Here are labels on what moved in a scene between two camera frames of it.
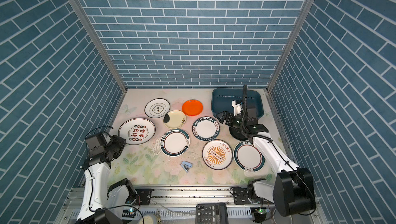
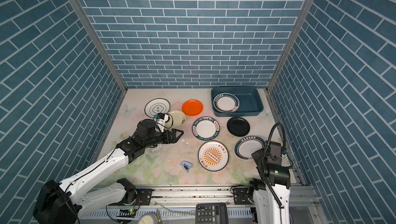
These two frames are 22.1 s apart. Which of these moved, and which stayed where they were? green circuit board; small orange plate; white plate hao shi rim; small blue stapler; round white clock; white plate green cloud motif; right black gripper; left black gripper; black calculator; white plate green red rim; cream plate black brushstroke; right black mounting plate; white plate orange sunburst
Moved: right black gripper; white plate orange sunburst; left black gripper; white plate green red rim
Stayed: cream plate black brushstroke; white plate hao shi rim; black calculator; white plate green cloud motif; right black mounting plate; green circuit board; small blue stapler; round white clock; small orange plate
